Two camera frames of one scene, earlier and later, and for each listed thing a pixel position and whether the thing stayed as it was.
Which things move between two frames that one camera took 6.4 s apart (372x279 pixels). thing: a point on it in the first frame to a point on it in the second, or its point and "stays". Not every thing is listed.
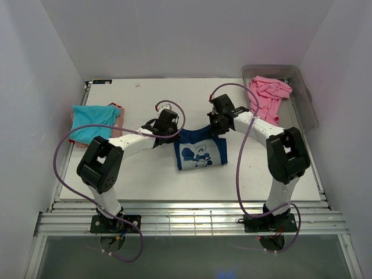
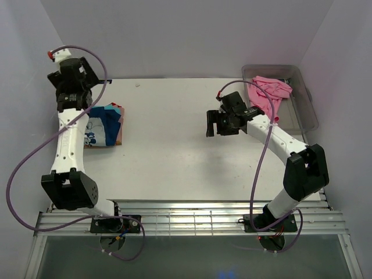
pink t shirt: x=270 y=93 stays
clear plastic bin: x=297 y=111 stays
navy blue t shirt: x=200 y=147 to x=110 y=120
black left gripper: x=173 y=139 to x=57 y=81
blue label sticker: x=102 y=81 stays
